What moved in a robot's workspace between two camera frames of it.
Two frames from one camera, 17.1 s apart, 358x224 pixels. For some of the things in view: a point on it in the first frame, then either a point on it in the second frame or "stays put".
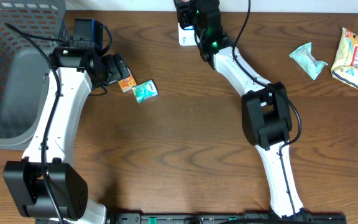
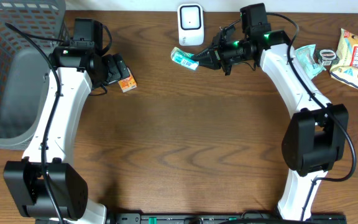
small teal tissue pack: (145, 91) to (187, 59)
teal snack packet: (304, 56) stays put
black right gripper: (181, 6) to (211, 56)
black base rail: (224, 218) stays put
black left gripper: (117, 69) stays put
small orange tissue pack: (127, 83) stays put
